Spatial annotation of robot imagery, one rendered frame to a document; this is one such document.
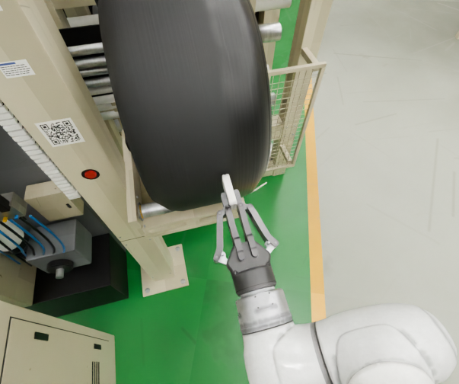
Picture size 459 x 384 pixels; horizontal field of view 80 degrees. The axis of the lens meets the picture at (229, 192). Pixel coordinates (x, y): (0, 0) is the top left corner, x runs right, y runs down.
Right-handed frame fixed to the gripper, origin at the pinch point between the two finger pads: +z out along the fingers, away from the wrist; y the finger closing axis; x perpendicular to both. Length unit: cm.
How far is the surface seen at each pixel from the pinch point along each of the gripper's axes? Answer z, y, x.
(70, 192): 22, 43, 24
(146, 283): 7, 45, 121
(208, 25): 22.2, -1.2, -21.0
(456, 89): 116, -261, 137
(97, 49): 64, 27, 10
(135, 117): 12.0, 14.3, -13.0
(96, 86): 61, 32, 22
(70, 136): 23.8, 32.4, 2.5
